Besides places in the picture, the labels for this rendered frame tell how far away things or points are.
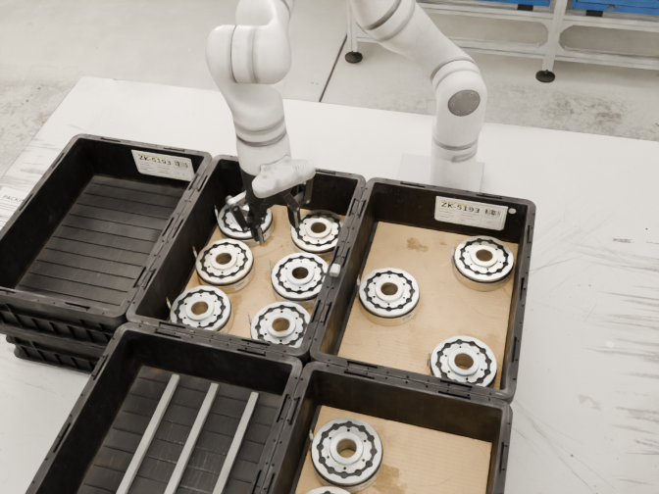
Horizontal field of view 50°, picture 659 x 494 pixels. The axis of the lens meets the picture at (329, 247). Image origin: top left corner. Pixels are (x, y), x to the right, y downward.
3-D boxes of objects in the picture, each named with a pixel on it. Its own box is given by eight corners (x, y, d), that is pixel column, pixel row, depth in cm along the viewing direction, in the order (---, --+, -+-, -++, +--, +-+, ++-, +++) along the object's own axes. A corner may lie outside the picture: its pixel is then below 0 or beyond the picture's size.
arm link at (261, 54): (282, 49, 82) (302, -16, 90) (209, 46, 83) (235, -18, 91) (288, 97, 87) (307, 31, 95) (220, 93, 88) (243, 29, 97)
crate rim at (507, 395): (369, 184, 130) (368, 174, 128) (534, 210, 123) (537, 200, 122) (307, 367, 105) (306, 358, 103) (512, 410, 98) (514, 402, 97)
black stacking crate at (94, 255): (94, 176, 149) (76, 134, 141) (224, 197, 143) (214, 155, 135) (-12, 326, 125) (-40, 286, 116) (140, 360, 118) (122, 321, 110)
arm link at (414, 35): (398, -26, 119) (407, 3, 112) (484, 67, 135) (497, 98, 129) (357, 9, 123) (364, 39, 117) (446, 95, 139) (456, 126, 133)
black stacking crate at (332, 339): (370, 221, 137) (369, 178, 128) (525, 246, 131) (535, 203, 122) (313, 398, 112) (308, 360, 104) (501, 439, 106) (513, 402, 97)
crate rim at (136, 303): (217, 162, 136) (215, 152, 134) (368, 184, 130) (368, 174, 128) (126, 328, 111) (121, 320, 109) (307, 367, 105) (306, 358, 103)
